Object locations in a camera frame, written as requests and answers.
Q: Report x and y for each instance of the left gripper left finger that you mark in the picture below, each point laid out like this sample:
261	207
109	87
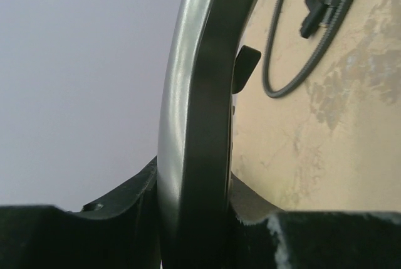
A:
117	230

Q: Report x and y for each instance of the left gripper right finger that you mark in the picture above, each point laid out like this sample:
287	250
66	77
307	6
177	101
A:
262	235

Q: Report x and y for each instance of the grey shower head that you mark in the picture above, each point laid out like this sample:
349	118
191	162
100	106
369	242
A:
195	133

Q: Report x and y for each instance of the black T-shaped hose holder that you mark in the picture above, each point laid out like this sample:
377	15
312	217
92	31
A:
320	14

